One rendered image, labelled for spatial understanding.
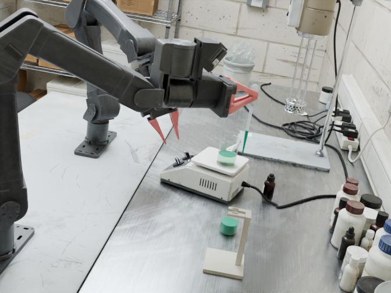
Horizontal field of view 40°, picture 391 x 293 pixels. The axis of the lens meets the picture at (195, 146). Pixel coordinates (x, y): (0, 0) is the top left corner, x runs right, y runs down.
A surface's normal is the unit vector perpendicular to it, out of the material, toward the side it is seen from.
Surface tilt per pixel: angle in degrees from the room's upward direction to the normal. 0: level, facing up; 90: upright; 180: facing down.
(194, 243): 0
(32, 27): 90
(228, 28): 90
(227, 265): 0
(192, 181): 90
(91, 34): 62
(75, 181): 0
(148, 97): 90
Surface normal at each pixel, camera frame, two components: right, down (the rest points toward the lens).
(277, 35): -0.15, 0.36
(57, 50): 0.51, 0.40
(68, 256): 0.15, -0.92
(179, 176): -0.43, 0.28
